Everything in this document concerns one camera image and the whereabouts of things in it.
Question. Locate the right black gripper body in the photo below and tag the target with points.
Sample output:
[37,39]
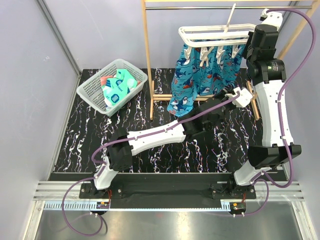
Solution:
[247,46]

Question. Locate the mint green sock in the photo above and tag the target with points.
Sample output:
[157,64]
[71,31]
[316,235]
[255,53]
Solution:
[112,93]
[125,79]

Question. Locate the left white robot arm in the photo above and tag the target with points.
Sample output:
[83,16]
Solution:
[123,146]

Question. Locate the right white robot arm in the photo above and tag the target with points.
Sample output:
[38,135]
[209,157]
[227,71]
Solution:
[268,77]

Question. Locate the white clip hanger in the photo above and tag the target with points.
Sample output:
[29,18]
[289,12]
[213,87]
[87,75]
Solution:
[210,37]

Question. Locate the blue shark pattern shorts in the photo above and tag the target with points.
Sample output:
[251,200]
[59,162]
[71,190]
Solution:
[202,72]

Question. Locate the wooden clothes rack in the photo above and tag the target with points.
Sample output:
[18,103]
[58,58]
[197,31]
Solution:
[154,97]

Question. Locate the white plastic basket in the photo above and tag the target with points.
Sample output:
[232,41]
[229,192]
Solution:
[91,92]

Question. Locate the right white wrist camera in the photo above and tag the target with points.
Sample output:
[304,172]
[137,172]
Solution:
[271,18]

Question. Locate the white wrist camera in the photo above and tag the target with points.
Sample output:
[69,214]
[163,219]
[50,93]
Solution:
[271,18]
[242,97]

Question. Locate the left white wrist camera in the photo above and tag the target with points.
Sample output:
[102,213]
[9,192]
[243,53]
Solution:
[242,97]

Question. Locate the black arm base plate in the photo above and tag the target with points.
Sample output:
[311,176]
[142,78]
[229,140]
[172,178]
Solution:
[165,191]

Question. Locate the aluminium frame post left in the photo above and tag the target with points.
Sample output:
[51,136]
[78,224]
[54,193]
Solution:
[48,16]

